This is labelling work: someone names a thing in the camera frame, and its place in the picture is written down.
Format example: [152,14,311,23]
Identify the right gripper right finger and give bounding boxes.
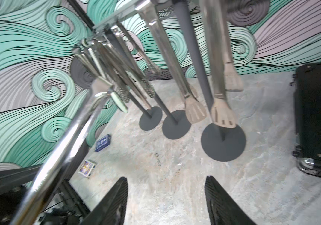
[205,176,256,225]

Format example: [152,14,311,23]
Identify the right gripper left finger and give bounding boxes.
[81,177,128,225]

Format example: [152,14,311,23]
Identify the dark utensil rack stand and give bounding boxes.
[72,46,163,132]
[172,1,246,162]
[104,28,191,140]

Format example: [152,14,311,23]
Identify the black metal tongs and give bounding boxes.
[72,46,152,119]

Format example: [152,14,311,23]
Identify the clear metal tongs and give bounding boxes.
[115,20,161,74]

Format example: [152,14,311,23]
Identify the small card box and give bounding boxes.
[77,160,97,178]

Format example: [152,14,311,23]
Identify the blue card box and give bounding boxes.
[95,134,111,152]

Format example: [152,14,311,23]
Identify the black tray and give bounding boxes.
[290,63,321,178]

